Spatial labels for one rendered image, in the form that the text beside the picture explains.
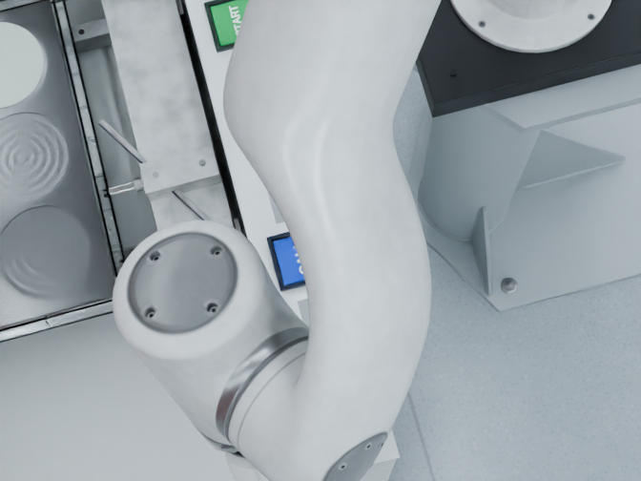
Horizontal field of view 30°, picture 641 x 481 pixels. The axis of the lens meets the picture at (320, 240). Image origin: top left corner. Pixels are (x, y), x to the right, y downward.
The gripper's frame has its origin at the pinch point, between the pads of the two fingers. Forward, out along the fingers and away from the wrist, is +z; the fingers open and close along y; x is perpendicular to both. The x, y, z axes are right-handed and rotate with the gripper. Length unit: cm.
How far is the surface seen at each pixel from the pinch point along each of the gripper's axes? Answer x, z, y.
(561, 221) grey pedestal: -17, 104, 84
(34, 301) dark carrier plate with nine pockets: 34.6, 16.2, 24.5
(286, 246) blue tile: 7.8, 13.8, 28.3
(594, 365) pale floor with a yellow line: -21, 113, 60
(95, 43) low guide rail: 33, 15, 57
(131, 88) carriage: 27, 13, 49
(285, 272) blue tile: 7.8, 14.5, 25.8
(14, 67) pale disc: 39, 9, 49
